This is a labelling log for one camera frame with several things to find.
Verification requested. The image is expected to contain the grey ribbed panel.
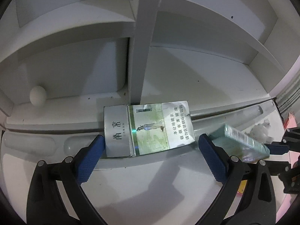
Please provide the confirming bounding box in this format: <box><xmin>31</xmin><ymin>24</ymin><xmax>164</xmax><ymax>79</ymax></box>
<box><xmin>274</xmin><ymin>74</ymin><xmax>300</xmax><ymax>116</ymax></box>

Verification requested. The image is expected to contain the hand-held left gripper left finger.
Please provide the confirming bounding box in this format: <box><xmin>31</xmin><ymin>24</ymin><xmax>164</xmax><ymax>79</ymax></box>
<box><xmin>26</xmin><ymin>135</ymin><xmax>106</xmax><ymax>225</ymax></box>

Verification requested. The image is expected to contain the white round drawer knob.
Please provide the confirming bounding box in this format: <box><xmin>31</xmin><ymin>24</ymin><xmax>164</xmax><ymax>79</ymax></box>
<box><xmin>29</xmin><ymin>85</ymin><xmax>47</xmax><ymax>107</ymax></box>

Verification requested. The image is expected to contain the green white cigarette pack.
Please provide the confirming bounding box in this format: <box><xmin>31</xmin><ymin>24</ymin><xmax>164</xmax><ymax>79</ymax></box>
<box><xmin>103</xmin><ymin>100</ymin><xmax>195</xmax><ymax>158</ymax></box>

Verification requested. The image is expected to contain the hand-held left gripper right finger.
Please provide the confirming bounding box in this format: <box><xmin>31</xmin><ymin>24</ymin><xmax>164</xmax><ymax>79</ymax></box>
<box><xmin>198</xmin><ymin>133</ymin><xmax>278</xmax><ymax>225</ymax></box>

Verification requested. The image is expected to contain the grey drawer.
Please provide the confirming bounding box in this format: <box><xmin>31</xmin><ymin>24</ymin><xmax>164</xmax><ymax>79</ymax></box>
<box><xmin>14</xmin><ymin>37</ymin><xmax>130</xmax><ymax>104</ymax></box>

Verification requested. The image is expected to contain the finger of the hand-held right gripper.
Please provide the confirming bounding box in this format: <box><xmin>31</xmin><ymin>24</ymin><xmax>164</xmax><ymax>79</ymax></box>
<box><xmin>264</xmin><ymin>144</ymin><xmax>291</xmax><ymax>156</ymax></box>
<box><xmin>282</xmin><ymin>127</ymin><xmax>300</xmax><ymax>152</ymax></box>

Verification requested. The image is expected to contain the small yellow box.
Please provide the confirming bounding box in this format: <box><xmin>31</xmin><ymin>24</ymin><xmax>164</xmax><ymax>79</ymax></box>
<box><xmin>237</xmin><ymin>180</ymin><xmax>248</xmax><ymax>196</ymax></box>

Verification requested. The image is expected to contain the white desk shelf unit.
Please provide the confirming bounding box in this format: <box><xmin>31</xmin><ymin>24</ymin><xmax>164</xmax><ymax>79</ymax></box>
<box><xmin>0</xmin><ymin>0</ymin><xmax>300</xmax><ymax>143</ymax></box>

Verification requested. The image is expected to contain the teal cigarette box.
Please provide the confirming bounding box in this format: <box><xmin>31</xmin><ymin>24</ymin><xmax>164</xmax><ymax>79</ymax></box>
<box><xmin>208</xmin><ymin>123</ymin><xmax>270</xmax><ymax>163</ymax></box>

